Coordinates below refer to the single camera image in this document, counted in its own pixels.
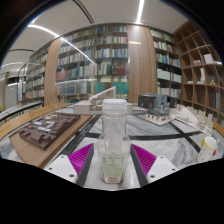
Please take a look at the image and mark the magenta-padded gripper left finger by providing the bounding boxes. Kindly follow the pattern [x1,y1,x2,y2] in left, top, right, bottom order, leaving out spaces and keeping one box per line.
[44,142,96,187]

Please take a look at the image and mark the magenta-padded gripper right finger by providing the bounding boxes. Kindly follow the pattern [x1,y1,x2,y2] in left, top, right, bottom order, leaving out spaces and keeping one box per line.
[129,143,178,188]

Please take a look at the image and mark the clear plastic bottle white cap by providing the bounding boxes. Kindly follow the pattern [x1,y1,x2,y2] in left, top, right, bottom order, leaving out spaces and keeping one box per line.
[97,98,132,185]

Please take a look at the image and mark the brown model on wooden board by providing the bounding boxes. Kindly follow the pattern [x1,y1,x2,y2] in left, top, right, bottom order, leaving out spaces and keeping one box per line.
[9,112,94,169]

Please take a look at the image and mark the beige architectural building model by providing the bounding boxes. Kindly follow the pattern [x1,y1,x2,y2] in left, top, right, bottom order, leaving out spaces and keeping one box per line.
[73,85,134,116]

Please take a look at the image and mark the wooden cubby shelf unit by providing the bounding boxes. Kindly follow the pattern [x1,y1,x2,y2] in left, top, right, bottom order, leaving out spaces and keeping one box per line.
[173,19,224,118]

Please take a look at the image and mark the narrow bookshelf full of books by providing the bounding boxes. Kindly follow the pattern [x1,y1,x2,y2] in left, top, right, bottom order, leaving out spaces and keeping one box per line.
[149,28,184,99]

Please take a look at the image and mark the wide bookshelf full of books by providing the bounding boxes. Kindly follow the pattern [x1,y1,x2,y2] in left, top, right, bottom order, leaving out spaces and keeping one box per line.
[23,24,129,104]

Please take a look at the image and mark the ceiling light strips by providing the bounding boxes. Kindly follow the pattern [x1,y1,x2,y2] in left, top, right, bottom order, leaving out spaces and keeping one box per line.
[0,0,146,88]

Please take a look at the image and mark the white mug yellow handle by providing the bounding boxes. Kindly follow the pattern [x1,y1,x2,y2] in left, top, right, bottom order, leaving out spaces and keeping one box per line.
[196,135,223,164]

